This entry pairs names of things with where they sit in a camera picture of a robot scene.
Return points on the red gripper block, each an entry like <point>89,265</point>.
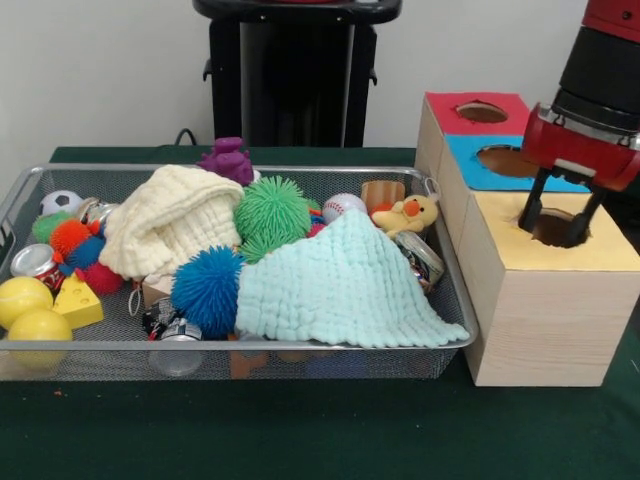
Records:
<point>575,145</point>

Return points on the mint waffle cloth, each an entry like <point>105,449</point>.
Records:
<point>340,285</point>

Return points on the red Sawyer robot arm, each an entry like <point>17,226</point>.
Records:
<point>600,70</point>

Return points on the wooden box three holes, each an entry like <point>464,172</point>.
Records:
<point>545,340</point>

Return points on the shallow clear mesh bin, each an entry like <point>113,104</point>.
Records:
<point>440,360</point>

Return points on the yellow plush duck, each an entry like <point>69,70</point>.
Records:
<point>407,212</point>

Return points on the white toy baseball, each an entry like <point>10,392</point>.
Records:
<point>342,205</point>

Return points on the green spiky rubber ball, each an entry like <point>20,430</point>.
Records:
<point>272,210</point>

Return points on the purple rubber toy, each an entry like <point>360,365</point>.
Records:
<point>230,160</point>

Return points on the dark green table cloth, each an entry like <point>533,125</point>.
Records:
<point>300,440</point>

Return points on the blue spiky rubber ball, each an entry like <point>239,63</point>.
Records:
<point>207,290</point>

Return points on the cream waffle cloth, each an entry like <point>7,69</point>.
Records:
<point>170,220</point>

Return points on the small soccer ball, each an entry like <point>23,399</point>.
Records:
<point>61,201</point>

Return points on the smooth yellow ball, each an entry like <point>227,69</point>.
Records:
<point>39,327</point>

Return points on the yellow tennis ball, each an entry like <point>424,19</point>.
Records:
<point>22,300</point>

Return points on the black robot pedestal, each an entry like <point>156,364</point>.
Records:
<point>300,75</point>

